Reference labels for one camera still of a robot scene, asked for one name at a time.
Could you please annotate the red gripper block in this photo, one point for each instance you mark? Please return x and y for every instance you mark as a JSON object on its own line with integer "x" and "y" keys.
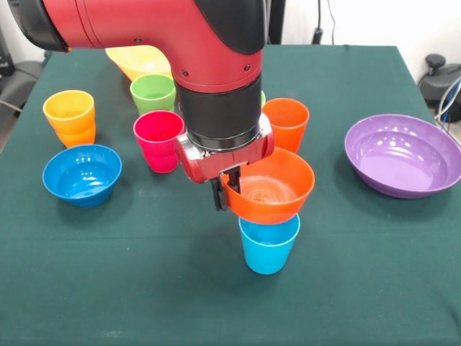
{"x": 216, "y": 166}

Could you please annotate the orange bowl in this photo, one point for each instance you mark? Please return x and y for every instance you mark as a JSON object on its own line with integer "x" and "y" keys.
{"x": 270, "y": 212}

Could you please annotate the light blue cup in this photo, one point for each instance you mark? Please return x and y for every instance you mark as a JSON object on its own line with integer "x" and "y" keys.
{"x": 268, "y": 256}

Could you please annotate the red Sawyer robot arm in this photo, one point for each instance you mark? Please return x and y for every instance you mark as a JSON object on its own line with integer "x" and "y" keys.
{"x": 162, "y": 29}

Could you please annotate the pink cup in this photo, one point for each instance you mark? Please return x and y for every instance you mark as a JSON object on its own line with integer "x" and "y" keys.
{"x": 158, "y": 151}

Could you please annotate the orange cup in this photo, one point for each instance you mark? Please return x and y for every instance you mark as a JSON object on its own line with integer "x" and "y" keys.
{"x": 288, "y": 122}

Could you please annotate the green bowl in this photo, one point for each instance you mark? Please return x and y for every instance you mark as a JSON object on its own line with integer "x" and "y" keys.
{"x": 263, "y": 98}

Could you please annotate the green cup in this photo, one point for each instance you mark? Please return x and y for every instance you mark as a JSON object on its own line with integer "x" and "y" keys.
{"x": 151, "y": 90}

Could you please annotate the dark green tablecloth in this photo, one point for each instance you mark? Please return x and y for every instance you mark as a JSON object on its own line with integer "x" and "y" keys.
{"x": 324, "y": 288}

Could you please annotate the blue bowl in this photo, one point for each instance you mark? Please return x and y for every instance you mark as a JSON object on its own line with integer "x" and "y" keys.
{"x": 83, "y": 194}

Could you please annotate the large yellow bowl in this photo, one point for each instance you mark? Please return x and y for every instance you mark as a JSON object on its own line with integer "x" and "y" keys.
{"x": 140, "y": 63}

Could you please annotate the yellow cup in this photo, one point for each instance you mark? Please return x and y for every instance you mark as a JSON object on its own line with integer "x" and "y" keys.
{"x": 72, "y": 126}

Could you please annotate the purple bowl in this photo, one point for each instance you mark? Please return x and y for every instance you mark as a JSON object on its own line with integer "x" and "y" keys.
{"x": 396, "y": 162}

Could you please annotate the gray black machine base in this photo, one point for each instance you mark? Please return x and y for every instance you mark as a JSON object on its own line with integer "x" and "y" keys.
{"x": 439, "y": 83}
{"x": 18, "y": 86}

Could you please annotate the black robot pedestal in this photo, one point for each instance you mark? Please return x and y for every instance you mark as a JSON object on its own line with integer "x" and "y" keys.
{"x": 281, "y": 21}

